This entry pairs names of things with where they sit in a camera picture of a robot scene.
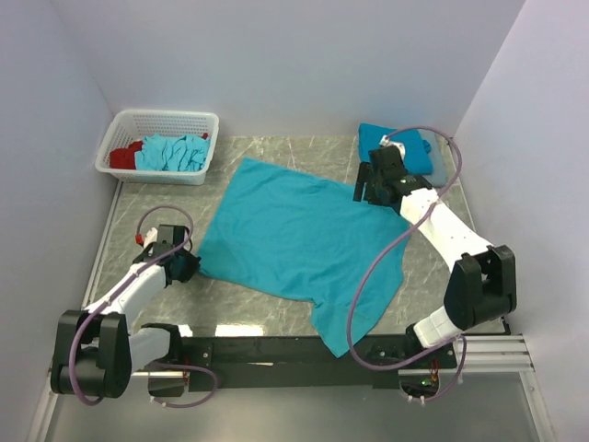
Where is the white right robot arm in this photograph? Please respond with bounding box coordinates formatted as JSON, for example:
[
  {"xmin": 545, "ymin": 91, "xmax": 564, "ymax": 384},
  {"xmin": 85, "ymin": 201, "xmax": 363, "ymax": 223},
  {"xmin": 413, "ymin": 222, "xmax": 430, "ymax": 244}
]
[{"xmin": 353, "ymin": 143, "xmax": 517, "ymax": 367}]

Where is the red shirt in basket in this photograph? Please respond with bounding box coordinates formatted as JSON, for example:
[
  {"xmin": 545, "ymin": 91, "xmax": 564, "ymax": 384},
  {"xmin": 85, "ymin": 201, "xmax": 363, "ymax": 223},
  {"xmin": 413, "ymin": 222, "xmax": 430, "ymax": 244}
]
[{"xmin": 110, "ymin": 133, "xmax": 211, "ymax": 170}]

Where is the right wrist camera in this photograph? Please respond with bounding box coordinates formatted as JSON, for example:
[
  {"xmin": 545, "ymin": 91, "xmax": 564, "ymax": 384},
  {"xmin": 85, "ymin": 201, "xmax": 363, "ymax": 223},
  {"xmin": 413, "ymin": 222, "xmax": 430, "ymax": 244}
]
[{"xmin": 379, "ymin": 135, "xmax": 406, "ymax": 159}]

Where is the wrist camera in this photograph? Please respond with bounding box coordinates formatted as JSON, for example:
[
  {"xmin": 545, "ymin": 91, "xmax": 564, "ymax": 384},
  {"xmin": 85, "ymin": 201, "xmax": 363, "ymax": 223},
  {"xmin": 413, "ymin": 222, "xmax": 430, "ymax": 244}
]
[
  {"xmin": 134, "ymin": 227, "xmax": 157, "ymax": 249},
  {"xmin": 379, "ymin": 135, "xmax": 406, "ymax": 159}
]

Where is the aluminium rail frame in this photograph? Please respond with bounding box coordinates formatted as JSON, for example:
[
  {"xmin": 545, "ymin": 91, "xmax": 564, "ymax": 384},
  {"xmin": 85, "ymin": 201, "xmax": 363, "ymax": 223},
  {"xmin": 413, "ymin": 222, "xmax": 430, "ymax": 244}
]
[{"xmin": 26, "ymin": 181, "xmax": 553, "ymax": 442}]

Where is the crumpled light blue shirt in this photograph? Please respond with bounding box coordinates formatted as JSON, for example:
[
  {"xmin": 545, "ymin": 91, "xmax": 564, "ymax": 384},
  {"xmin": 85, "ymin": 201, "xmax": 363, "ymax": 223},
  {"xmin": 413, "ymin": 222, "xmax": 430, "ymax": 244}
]
[{"xmin": 134, "ymin": 134, "xmax": 210, "ymax": 173}]

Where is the teal t-shirt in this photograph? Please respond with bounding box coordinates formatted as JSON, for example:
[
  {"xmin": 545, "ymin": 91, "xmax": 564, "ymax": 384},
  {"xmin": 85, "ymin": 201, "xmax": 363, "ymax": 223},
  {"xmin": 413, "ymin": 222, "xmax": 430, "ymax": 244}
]
[
  {"xmin": 198, "ymin": 158, "xmax": 409, "ymax": 357},
  {"xmin": 358, "ymin": 122, "xmax": 433, "ymax": 175}
]

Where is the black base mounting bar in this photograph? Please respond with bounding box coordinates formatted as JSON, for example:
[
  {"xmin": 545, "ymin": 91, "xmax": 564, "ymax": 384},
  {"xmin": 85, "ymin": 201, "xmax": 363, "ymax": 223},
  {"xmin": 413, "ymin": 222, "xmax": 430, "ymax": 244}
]
[{"xmin": 128, "ymin": 334, "xmax": 461, "ymax": 397}]

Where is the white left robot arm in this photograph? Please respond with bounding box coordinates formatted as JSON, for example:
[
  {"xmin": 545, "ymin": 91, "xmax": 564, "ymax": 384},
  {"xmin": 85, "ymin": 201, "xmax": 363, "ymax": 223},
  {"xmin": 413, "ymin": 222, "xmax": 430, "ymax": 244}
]
[{"xmin": 50, "ymin": 225, "xmax": 201, "ymax": 404}]

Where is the folded teal t-shirt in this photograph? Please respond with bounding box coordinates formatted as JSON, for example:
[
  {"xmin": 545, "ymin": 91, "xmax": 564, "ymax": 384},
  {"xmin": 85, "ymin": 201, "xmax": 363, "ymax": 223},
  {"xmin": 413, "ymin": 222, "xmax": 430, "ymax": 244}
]
[{"xmin": 358, "ymin": 122, "xmax": 433, "ymax": 175}]

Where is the white plastic laundry basket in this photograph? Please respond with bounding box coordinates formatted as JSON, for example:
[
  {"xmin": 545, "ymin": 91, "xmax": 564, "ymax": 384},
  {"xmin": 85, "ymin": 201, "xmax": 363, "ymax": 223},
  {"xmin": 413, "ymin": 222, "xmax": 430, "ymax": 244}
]
[{"xmin": 95, "ymin": 109, "xmax": 219, "ymax": 186}]

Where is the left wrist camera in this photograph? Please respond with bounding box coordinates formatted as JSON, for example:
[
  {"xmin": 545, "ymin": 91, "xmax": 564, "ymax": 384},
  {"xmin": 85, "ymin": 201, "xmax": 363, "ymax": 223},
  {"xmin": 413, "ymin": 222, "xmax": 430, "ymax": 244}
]
[{"xmin": 134, "ymin": 227, "xmax": 157, "ymax": 249}]

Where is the folded grey-blue t-shirt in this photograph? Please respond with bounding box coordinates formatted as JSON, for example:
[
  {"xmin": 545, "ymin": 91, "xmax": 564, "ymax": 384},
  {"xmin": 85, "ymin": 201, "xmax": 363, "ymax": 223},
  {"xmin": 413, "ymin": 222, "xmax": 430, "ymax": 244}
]
[{"xmin": 416, "ymin": 130, "xmax": 448, "ymax": 188}]

